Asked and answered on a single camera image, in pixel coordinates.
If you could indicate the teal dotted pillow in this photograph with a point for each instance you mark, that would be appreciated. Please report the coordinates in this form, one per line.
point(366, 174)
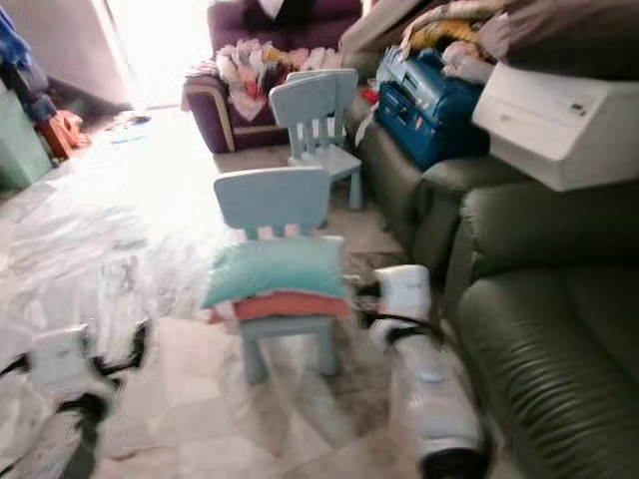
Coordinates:
point(275, 271)

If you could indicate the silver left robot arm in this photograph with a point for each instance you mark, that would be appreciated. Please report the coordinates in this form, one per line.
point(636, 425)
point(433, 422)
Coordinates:
point(70, 444)

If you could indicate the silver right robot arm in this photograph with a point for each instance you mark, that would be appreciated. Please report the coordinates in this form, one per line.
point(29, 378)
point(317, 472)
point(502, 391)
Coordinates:
point(434, 399)

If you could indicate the coral dotted pillow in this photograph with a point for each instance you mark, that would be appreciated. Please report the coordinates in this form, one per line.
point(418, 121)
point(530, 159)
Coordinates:
point(290, 306)

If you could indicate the green leather sofa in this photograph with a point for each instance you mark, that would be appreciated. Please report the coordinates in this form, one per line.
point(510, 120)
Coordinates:
point(559, 379)

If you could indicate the purple sofa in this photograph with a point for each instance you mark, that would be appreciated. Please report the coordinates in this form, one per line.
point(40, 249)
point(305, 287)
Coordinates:
point(319, 15)

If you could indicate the pale blue child chair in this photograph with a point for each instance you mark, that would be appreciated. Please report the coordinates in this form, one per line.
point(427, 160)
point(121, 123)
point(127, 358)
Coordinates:
point(310, 105)
point(275, 200)

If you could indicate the blue suitcase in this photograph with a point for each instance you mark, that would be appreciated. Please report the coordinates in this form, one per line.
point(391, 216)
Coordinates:
point(424, 115)

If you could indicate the red cloth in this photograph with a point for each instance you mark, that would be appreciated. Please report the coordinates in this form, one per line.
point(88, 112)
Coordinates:
point(369, 96)

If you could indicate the orange bag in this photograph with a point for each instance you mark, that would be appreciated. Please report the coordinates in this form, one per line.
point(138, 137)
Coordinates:
point(67, 135)

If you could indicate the green storage bin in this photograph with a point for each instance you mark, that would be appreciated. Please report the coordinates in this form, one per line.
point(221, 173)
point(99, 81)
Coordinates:
point(20, 150)

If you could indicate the pile of colourful clothes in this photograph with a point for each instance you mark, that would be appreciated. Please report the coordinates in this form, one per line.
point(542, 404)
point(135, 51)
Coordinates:
point(250, 75)

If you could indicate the white plastic box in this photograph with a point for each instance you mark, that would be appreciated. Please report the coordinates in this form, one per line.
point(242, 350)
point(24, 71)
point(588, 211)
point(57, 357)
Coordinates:
point(554, 125)

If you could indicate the beige mattress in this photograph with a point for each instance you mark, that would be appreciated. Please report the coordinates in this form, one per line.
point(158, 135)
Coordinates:
point(374, 28)

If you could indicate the yellow and white laundry heap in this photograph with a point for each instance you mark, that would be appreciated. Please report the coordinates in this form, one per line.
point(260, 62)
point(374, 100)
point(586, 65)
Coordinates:
point(454, 25)

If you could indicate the blue hanging clothes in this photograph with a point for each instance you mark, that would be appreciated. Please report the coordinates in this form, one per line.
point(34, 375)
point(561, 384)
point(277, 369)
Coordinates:
point(15, 60)

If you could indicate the brown grey blanket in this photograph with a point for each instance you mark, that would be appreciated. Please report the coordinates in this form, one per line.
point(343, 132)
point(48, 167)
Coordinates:
point(569, 35)

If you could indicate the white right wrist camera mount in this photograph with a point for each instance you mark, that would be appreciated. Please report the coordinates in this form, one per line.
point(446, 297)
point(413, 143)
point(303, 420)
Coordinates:
point(404, 291)

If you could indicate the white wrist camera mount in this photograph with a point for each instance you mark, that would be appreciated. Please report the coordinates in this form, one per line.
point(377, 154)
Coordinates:
point(65, 361)
point(404, 291)

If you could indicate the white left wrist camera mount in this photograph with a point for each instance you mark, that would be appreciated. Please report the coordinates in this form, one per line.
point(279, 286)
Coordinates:
point(65, 361)

